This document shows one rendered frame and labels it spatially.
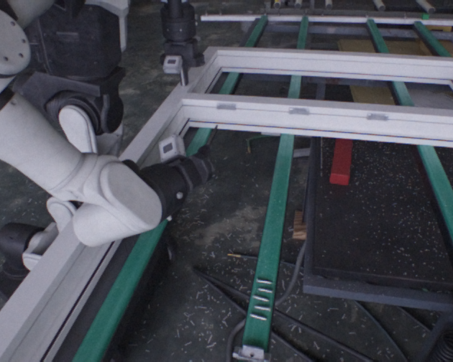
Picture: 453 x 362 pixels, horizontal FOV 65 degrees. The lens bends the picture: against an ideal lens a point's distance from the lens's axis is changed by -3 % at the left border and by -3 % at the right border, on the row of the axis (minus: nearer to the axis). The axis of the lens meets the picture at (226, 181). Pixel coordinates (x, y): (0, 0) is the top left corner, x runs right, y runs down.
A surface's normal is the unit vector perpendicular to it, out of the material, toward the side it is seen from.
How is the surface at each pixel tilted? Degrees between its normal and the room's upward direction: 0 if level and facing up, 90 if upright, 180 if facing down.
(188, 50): 90
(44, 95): 90
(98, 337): 0
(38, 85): 90
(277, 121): 90
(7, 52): 61
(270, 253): 0
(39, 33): 105
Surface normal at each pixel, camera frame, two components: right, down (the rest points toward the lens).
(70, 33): 0.14, 0.77
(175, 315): -0.04, -0.80
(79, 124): -0.26, 0.59
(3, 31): 0.84, -0.31
